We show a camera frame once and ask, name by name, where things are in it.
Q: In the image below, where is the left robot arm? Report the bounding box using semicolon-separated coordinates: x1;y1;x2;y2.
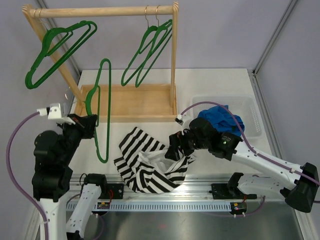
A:
31;114;108;240

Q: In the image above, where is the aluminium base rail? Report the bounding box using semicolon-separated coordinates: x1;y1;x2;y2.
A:
33;174;307;203

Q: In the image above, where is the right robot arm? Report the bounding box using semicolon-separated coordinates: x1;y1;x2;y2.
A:
165;117;320;213

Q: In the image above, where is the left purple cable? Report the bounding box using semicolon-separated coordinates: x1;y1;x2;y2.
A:
5;111;106;240

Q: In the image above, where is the wooden clothes rack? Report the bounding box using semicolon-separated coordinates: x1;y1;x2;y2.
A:
33;2;179;123

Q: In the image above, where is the bunch of green hangers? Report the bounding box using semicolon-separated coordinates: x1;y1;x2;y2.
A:
22;4;98;90

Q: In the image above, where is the white slotted cable duct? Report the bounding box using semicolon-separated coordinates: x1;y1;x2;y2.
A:
65;201;232;212

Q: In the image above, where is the blue tank top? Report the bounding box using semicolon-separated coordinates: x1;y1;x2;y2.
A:
197;106;242;137

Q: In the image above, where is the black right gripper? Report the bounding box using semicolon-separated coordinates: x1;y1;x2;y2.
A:
165;126;210;161

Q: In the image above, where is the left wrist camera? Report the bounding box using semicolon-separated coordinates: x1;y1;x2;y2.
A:
36;103;76;125

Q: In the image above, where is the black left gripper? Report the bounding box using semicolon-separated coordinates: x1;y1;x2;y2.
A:
57;112;98;165

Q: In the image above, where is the white plastic basket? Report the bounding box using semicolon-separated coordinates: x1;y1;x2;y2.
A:
191;94;264;140

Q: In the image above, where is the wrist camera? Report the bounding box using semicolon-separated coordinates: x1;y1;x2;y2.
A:
175;114;192;135
36;103;76;125

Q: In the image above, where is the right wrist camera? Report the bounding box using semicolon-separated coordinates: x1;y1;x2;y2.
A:
175;114;192;135

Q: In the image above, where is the striped black white tank top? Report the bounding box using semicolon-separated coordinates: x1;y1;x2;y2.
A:
114;126;195;194

